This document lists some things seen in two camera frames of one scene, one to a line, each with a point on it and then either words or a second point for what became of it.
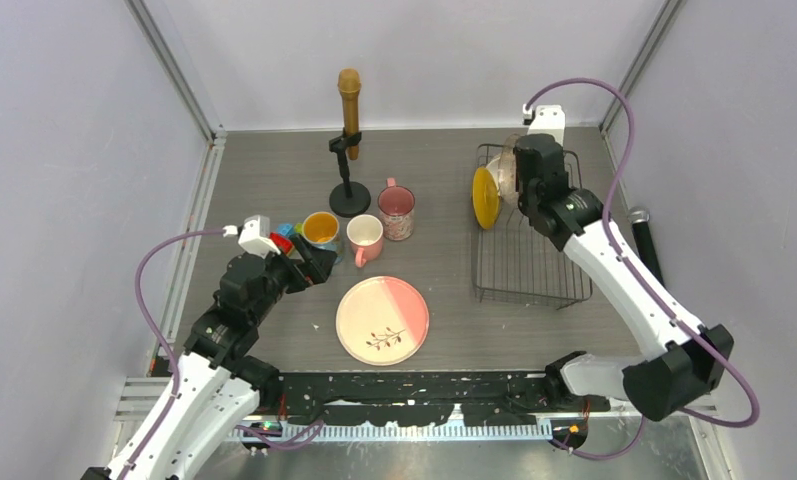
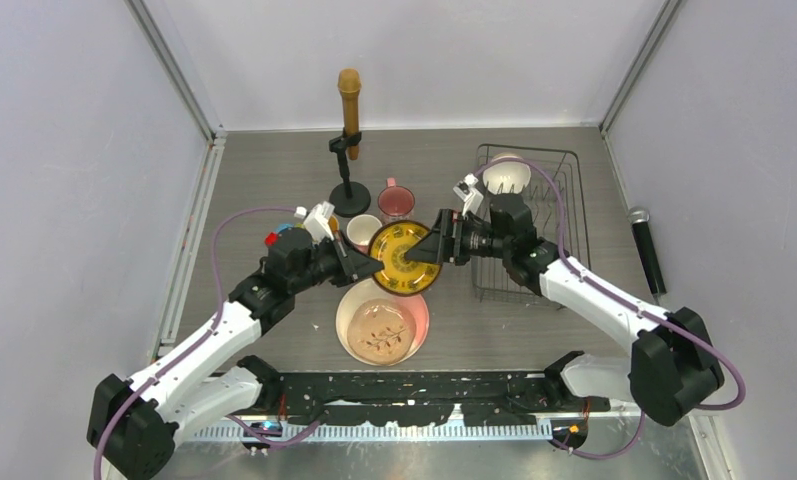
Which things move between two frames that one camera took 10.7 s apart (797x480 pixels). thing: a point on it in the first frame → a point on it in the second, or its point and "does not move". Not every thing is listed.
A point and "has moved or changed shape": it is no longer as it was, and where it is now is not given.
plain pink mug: x=365 y=233 does not move
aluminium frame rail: x=146 y=395 does not move
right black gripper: x=517 y=183 → x=437 y=247
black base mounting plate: x=389 y=398 does not move
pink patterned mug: x=397 y=210 does not move
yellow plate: x=485 y=197 has moved or changed shape
